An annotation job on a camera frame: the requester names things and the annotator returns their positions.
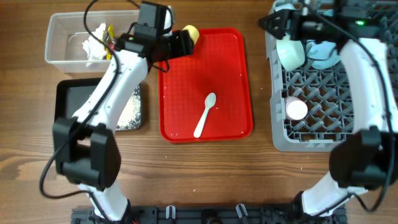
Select green bowl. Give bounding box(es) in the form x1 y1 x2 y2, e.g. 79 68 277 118
276 37 305 72

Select grey dishwasher rack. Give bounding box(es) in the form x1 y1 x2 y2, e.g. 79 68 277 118
264 0 398 152

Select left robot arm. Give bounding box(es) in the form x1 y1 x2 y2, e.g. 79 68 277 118
50 26 200 223

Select yellow cup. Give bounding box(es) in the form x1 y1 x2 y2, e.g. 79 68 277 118
181 25 200 47

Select white tissue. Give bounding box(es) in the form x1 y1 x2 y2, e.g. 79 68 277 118
82 23 107 67

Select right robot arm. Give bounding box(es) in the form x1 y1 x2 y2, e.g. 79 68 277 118
258 1 397 220

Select light blue plate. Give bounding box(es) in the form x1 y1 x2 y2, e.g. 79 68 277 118
305 40 340 70

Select black waste tray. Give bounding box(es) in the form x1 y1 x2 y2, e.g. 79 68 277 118
54 78 143 125

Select blue bowl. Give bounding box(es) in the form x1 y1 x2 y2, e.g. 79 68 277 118
274 3 295 12

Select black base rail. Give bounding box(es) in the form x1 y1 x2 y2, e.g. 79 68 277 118
70 203 346 224

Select clear plastic bin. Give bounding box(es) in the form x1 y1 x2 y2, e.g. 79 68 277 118
45 10 139 73

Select white plastic spoon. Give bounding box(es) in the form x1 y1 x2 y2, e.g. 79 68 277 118
193 93 216 138

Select yellow snack wrapper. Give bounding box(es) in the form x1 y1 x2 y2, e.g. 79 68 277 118
104 24 114 50

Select red plastic tray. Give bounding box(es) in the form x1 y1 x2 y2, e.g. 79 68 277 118
158 27 253 143

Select white rice grains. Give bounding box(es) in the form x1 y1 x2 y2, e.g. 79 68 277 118
116 85 142 131

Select pink cup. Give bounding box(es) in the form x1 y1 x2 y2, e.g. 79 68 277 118
285 96 308 120

